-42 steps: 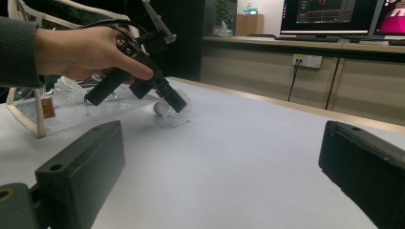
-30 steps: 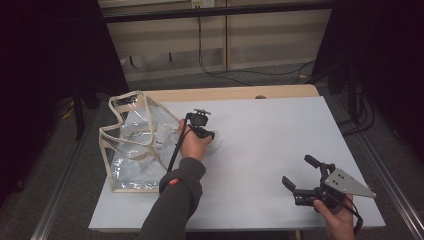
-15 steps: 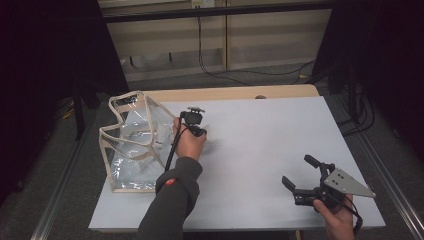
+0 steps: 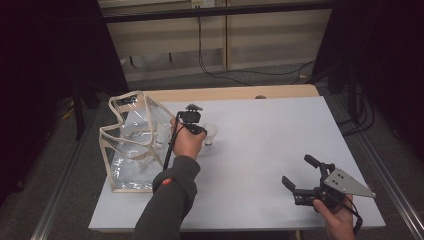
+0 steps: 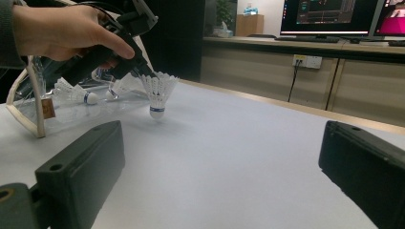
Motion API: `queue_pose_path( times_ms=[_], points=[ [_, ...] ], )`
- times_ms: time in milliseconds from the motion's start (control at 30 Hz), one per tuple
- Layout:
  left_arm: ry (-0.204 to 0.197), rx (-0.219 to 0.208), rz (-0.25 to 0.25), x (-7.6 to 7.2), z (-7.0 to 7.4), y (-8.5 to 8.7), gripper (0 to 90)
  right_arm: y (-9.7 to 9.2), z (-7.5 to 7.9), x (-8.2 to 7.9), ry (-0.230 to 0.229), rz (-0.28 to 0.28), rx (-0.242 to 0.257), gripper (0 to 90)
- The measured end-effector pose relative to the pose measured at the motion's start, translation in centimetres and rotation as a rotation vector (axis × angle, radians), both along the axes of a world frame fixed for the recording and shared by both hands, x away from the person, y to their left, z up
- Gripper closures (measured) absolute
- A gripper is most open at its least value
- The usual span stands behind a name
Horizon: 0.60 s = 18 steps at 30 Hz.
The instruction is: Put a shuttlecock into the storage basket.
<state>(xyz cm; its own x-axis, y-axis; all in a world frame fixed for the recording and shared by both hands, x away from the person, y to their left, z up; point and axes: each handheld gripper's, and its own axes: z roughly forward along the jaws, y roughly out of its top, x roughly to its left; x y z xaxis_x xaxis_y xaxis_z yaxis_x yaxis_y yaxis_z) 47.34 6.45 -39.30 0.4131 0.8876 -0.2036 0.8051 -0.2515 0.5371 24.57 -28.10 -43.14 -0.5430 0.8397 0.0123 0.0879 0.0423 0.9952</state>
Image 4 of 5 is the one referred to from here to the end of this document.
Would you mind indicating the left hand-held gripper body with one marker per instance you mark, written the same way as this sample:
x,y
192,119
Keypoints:
x,y
190,117

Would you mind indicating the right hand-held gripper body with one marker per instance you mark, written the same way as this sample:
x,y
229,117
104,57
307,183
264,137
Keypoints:
x,y
345,185

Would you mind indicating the white feather shuttlecock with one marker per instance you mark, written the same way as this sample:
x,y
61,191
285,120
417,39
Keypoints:
x,y
211,131

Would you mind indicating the clear plastic bag beige trim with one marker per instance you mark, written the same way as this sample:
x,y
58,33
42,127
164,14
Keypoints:
x,y
133,173

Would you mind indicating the person's left hand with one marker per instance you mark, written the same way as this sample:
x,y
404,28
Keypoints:
x,y
188,145

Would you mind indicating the person's right hand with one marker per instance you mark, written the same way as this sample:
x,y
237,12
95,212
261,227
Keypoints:
x,y
340,223

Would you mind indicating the white table cover sheet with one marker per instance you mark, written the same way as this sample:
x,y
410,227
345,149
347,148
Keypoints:
x,y
266,133

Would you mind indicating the dark round table grommet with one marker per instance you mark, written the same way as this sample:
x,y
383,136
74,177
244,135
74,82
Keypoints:
x,y
260,97

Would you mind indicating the wooden table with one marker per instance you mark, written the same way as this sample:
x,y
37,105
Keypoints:
x,y
266,90

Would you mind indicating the black stand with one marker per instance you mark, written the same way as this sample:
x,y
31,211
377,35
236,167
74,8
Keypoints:
x,y
350,90
79,116

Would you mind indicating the beige wooden cabinet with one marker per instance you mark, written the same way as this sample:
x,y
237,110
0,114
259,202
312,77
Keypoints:
x,y
266,36

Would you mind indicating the dark curtain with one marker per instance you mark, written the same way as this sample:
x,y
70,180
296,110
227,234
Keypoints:
x,y
393,50
40,66

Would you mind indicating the metal floor rail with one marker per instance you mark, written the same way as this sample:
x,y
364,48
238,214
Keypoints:
x,y
393,190
56,206

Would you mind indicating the white wall socket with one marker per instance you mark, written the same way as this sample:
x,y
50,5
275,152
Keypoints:
x,y
203,3

